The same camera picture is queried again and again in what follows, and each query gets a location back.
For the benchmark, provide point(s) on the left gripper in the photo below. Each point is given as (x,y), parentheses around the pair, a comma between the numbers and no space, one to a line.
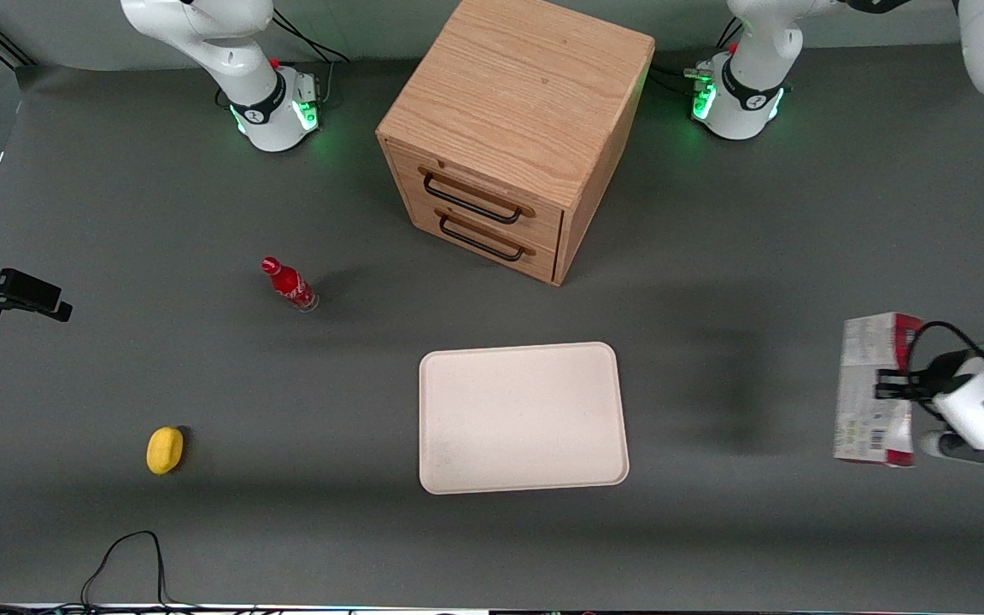
(916,387)

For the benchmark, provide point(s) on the red cookie box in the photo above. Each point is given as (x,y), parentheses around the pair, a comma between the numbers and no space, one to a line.
(868,346)

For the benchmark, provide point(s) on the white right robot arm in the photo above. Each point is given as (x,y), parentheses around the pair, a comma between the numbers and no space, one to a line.
(202,34)

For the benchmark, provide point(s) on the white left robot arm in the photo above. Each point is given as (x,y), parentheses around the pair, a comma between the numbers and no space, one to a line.
(757,51)

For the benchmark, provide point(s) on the white rectangular tray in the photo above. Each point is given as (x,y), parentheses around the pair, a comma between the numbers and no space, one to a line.
(522,418)

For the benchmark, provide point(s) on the yellow lemon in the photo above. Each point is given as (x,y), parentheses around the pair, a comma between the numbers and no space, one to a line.
(164,450)

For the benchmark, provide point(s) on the red cola bottle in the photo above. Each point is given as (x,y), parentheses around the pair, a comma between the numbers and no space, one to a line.
(291,286)

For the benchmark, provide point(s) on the wooden drawer cabinet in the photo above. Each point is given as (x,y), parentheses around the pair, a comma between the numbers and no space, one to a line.
(518,94)

